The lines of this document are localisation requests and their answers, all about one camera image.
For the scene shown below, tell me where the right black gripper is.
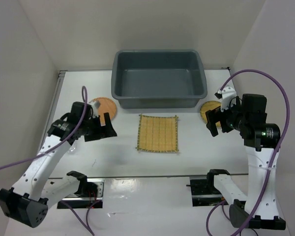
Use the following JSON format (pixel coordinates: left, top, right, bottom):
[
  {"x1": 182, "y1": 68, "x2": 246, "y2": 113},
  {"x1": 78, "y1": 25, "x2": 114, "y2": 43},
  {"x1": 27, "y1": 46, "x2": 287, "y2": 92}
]
[{"x1": 205, "y1": 95, "x2": 247, "y2": 135}]

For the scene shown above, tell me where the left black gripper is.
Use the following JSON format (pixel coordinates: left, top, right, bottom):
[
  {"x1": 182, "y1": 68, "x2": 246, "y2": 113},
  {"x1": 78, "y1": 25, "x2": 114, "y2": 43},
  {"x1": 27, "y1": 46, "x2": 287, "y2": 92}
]
[{"x1": 81, "y1": 112, "x2": 117, "y2": 142}]

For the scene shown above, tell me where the yellow round woven coaster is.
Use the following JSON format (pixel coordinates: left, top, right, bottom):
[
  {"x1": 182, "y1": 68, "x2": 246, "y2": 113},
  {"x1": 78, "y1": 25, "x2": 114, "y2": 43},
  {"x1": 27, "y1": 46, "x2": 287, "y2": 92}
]
[{"x1": 199, "y1": 100, "x2": 223, "y2": 129}]

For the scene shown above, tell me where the square bamboo mat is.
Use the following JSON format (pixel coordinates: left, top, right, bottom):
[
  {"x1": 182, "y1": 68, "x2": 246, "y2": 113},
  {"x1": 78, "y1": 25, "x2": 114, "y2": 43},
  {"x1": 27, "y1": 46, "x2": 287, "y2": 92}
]
[{"x1": 136, "y1": 114, "x2": 179, "y2": 153}]

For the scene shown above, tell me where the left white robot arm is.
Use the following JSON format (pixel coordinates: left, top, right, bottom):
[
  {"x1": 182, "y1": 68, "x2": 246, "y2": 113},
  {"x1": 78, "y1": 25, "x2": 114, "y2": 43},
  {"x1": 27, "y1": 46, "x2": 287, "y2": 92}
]
[{"x1": 0, "y1": 100, "x2": 117, "y2": 228}]

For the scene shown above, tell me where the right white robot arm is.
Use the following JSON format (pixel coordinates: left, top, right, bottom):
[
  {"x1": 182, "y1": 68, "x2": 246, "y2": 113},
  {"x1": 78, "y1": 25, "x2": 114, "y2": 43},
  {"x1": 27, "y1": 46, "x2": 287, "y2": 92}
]
[{"x1": 206, "y1": 91, "x2": 286, "y2": 230}]

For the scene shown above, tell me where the grey plastic bin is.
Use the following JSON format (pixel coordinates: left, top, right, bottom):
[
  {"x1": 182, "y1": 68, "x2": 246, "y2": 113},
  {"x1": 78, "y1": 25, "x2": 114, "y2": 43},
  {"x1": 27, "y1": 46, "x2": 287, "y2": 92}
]
[{"x1": 111, "y1": 50, "x2": 207, "y2": 109}]

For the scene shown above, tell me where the orange round woven coaster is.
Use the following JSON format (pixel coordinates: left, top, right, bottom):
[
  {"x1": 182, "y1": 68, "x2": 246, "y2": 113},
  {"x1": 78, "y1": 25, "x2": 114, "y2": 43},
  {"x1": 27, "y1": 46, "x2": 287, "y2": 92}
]
[{"x1": 89, "y1": 97, "x2": 117, "y2": 126}]

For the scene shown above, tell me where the clear plastic cup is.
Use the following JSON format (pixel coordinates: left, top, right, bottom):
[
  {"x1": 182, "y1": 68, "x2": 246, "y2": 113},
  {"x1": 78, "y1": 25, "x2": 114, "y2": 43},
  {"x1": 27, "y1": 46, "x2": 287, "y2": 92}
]
[{"x1": 67, "y1": 143, "x2": 77, "y2": 154}]

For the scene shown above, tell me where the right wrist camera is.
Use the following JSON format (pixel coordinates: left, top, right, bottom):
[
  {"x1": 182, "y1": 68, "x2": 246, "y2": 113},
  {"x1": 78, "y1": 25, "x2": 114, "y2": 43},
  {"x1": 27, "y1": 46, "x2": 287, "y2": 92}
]
[{"x1": 214, "y1": 86, "x2": 237, "y2": 112}]

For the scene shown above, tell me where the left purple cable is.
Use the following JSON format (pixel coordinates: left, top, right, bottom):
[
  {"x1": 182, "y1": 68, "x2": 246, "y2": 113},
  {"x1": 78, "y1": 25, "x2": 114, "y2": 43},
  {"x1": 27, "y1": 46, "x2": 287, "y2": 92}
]
[{"x1": 0, "y1": 86, "x2": 95, "y2": 236}]

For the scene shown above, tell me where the purple cable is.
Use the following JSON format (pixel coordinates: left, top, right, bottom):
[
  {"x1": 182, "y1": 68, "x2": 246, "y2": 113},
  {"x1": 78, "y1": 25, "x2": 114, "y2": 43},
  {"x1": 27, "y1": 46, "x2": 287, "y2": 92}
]
[
  {"x1": 206, "y1": 69, "x2": 291, "y2": 236},
  {"x1": 0, "y1": 86, "x2": 95, "y2": 236}
]

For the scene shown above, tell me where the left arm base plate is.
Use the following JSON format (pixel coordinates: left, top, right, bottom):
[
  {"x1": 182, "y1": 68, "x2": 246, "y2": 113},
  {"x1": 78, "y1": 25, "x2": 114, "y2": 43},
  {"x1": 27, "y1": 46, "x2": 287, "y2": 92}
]
[{"x1": 57, "y1": 178, "x2": 105, "y2": 209}]

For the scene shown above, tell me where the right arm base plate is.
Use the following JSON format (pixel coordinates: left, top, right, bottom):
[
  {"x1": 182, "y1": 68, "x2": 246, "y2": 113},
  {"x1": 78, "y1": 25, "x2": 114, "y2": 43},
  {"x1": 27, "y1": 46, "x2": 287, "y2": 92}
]
[{"x1": 186, "y1": 176, "x2": 224, "y2": 207}]

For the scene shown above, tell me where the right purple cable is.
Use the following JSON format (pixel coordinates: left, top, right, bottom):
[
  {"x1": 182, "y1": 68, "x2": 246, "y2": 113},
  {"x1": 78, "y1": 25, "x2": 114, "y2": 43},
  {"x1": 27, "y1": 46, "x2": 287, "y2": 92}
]
[{"x1": 206, "y1": 69, "x2": 291, "y2": 236}]

